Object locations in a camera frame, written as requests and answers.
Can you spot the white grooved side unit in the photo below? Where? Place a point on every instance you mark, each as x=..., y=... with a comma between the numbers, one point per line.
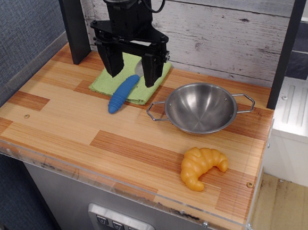
x=286, y=156

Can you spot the black vertical post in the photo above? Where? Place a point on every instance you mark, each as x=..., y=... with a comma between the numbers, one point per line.
x=293, y=27
x=75, y=27

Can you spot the black right vertical post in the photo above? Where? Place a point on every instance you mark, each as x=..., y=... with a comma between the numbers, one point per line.
x=293, y=27

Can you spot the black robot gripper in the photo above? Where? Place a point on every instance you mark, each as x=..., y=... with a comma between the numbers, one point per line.
x=129, y=29

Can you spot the orange plastic croissant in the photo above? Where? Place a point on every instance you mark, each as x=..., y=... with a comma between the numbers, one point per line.
x=197, y=162

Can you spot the steel bowl with wire handles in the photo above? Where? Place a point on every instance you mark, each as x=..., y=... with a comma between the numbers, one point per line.
x=201, y=108

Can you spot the black left vertical post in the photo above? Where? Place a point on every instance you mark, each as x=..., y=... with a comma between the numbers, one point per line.
x=75, y=27

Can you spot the green cloth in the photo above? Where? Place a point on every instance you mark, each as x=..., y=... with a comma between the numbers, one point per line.
x=140, y=94

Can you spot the blue handled metal spoon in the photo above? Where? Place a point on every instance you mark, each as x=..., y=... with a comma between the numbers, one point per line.
x=124, y=94

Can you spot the clear acrylic edge guard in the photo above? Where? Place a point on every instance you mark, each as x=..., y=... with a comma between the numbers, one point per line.
x=68, y=189

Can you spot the silver dispenser button panel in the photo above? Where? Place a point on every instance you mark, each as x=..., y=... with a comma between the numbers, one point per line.
x=106, y=219

